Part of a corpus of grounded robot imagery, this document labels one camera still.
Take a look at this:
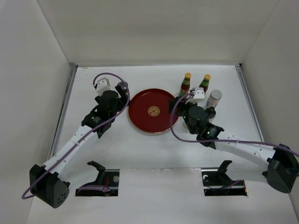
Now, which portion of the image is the ketchup bottle yellow cap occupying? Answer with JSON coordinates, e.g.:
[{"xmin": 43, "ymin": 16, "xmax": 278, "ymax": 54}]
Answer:
[
  {"xmin": 199, "ymin": 74, "xmax": 211, "ymax": 93},
  {"xmin": 179, "ymin": 72, "xmax": 192, "ymax": 97}
]

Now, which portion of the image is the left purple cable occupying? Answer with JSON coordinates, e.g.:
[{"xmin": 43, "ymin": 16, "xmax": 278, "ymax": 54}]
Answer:
[{"xmin": 21, "ymin": 72, "xmax": 130, "ymax": 200}]

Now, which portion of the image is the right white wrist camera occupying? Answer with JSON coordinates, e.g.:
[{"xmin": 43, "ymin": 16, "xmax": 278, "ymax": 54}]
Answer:
[{"xmin": 189, "ymin": 87, "xmax": 205, "ymax": 103}]

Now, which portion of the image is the silver lid white beads jar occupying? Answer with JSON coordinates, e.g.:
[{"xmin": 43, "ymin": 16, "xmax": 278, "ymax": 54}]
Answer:
[{"xmin": 204, "ymin": 90, "xmax": 222, "ymax": 109}]

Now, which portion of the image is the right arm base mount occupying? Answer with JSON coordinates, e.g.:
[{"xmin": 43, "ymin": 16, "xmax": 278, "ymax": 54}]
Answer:
[{"xmin": 201, "ymin": 160, "xmax": 247, "ymax": 196}]

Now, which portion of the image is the red round tray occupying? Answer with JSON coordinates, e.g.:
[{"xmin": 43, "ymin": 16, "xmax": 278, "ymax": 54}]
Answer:
[{"xmin": 128, "ymin": 88, "xmax": 178, "ymax": 133}]

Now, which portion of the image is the right ketchup bottle yellow cap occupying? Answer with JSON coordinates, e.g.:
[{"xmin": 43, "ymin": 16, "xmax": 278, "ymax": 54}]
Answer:
[{"xmin": 199, "ymin": 74, "xmax": 211, "ymax": 93}]

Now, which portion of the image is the left ketchup bottle yellow cap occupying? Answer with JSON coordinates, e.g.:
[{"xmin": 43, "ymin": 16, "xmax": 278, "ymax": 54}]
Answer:
[{"xmin": 179, "ymin": 72, "xmax": 192, "ymax": 97}]

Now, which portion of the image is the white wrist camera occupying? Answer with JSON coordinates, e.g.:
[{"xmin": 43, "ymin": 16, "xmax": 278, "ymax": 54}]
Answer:
[
  {"xmin": 189, "ymin": 87, "xmax": 205, "ymax": 103},
  {"xmin": 95, "ymin": 77, "xmax": 111, "ymax": 96}
]

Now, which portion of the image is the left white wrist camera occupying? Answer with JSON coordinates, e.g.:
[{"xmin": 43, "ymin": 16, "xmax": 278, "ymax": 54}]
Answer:
[{"xmin": 95, "ymin": 77, "xmax": 111, "ymax": 96}]

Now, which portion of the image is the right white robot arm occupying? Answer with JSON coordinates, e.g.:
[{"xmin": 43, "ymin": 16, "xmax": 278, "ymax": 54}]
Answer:
[{"xmin": 169, "ymin": 97, "xmax": 299, "ymax": 194}]

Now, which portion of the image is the purple cable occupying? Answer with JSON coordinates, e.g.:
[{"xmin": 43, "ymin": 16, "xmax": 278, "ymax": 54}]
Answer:
[
  {"xmin": 168, "ymin": 91, "xmax": 299, "ymax": 157},
  {"xmin": 21, "ymin": 72, "xmax": 130, "ymax": 200}
]

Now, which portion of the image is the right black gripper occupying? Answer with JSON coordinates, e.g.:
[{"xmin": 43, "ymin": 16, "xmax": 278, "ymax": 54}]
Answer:
[{"xmin": 168, "ymin": 96, "xmax": 198, "ymax": 134}]

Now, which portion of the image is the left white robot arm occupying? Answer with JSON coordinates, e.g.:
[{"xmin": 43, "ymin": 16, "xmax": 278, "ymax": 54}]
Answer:
[{"xmin": 29, "ymin": 82, "xmax": 130, "ymax": 209}]

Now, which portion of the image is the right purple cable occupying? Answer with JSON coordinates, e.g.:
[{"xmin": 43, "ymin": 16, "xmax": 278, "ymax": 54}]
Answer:
[{"xmin": 168, "ymin": 91, "xmax": 299, "ymax": 157}]

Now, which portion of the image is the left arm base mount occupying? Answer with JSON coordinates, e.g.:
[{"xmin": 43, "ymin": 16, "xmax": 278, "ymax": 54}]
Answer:
[{"xmin": 75, "ymin": 161, "xmax": 120, "ymax": 197}]

